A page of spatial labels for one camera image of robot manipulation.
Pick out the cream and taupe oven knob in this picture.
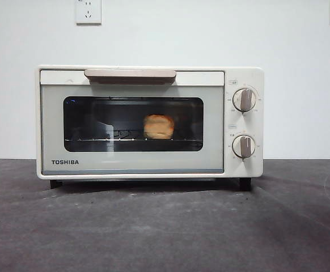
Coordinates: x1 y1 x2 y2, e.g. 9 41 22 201
231 134 257 159
232 87 258 112

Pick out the white wall socket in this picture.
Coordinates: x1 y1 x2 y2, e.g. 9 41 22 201
74 0 102 25

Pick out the glass oven door with handle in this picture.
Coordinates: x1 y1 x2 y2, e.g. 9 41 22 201
40 69 226 175

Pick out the round golden bread roll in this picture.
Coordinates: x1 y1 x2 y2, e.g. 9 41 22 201
143 114 175 141

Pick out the cream toaster oven body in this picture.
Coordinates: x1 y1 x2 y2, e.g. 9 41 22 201
36 65 265 192

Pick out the chrome wire oven rack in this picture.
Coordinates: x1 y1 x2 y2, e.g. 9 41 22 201
65 137 203 143

